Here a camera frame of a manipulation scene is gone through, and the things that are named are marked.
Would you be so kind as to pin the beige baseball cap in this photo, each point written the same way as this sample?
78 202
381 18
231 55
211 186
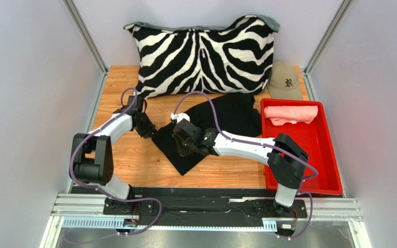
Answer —
284 82

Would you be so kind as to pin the aluminium frame post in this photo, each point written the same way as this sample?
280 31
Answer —
82 28
328 34

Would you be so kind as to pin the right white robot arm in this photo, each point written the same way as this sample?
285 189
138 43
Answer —
286 160

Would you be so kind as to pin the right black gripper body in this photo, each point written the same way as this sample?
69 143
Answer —
181 140

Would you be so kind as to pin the red plastic tray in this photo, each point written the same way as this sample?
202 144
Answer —
314 139

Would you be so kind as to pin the left aluminium frame post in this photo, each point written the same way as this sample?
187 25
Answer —
82 28

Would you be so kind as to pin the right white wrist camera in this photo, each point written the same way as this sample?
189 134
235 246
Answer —
177 117

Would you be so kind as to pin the black t-shirt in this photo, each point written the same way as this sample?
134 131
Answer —
235 113

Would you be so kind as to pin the right aluminium frame post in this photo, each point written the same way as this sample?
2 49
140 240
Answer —
328 34

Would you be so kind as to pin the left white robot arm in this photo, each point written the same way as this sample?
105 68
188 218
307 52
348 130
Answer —
91 161

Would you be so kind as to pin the rolled pink t-shirt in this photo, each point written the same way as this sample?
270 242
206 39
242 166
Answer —
280 115

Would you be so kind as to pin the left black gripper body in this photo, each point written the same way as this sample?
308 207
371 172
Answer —
146 127

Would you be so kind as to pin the zebra striped pillow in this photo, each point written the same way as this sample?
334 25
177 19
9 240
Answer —
210 59

